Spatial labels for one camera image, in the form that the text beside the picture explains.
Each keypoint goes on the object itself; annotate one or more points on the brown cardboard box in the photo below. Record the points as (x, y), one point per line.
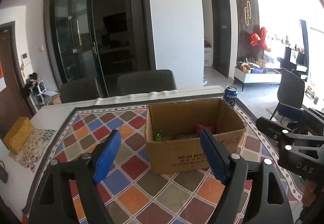
(173, 128)

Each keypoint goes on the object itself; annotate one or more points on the red fu door poster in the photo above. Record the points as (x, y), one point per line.
(2, 79)

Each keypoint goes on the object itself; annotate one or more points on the white tv cabinet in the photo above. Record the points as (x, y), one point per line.
(246, 75)

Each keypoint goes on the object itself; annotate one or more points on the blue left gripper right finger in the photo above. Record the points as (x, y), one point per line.
(217, 156)

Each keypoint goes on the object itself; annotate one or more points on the left grey dining chair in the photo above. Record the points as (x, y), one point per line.
(80, 90)

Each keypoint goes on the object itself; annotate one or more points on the person's right hand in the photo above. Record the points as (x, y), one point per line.
(309, 193)

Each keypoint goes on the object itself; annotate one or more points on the black cup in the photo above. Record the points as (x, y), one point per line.
(3, 172)

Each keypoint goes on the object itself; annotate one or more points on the red flower decoration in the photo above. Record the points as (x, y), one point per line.
(259, 39)

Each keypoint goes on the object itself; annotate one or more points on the patterned floral placemat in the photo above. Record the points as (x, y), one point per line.
(33, 149)

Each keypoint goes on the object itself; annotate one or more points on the white stool with bag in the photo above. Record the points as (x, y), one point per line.
(35, 90)

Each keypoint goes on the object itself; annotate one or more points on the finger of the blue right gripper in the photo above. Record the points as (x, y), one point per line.
(297, 115)

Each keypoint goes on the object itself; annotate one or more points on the blue pepsi can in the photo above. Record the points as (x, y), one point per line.
(230, 95)

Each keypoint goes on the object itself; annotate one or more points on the red yogurt hawthorn snack bag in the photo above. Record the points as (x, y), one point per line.
(200, 128)

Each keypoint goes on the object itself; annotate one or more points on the grey dining chair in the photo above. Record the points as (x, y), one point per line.
(80, 90)
(146, 82)

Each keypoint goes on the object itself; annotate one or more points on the maroon striped snack packet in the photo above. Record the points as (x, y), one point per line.
(184, 137)

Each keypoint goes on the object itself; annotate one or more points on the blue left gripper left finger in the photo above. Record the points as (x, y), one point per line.
(104, 155)

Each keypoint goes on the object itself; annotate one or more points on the green lollipop candy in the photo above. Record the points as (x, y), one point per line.
(158, 137)

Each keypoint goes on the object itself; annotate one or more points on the right grey dining chair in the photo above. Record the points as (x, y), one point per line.
(146, 82)

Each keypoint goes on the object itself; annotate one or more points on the colourful diamond pattern tablecloth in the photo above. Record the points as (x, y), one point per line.
(132, 192)

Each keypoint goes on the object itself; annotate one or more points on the white storage shelf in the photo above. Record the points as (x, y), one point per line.
(208, 54)

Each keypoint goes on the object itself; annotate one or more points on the dark chair at right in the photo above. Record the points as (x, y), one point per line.
(291, 90)

